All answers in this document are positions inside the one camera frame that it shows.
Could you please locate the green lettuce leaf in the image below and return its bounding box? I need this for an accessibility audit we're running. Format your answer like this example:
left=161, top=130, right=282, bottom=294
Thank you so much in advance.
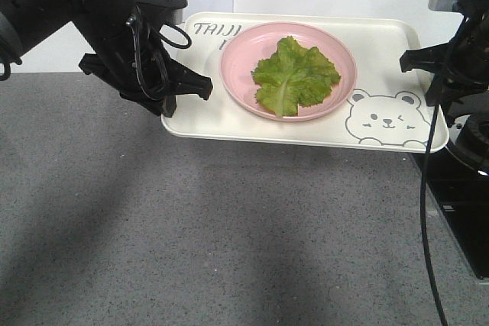
left=251, top=36, right=341, bottom=118

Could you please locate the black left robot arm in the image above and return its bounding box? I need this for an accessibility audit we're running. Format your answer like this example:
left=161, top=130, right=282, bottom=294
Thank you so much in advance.
left=1, top=0, right=213, bottom=117

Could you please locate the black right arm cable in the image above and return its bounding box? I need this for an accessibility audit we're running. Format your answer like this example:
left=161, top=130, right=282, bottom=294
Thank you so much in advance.
left=419, top=31, right=465, bottom=326

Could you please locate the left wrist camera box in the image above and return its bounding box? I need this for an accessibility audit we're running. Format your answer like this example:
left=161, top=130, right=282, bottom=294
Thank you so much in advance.
left=135, top=0, right=188, bottom=31

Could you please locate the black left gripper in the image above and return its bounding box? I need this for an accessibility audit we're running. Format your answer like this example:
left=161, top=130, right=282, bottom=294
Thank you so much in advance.
left=78, top=5, right=212, bottom=118

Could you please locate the black glass gas stove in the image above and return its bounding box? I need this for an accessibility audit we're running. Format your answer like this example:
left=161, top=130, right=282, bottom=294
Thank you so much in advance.
left=408, top=91, right=489, bottom=280

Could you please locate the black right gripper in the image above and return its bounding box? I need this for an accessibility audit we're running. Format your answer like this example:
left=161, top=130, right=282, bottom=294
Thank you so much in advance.
left=400, top=8, right=488, bottom=107

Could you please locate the pink round plate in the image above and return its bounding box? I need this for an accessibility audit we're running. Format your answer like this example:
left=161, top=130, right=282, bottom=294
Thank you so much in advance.
left=219, top=22, right=358, bottom=122

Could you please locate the cream bear serving tray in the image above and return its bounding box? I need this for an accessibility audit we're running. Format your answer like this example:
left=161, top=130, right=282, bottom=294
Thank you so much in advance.
left=162, top=12, right=449, bottom=153

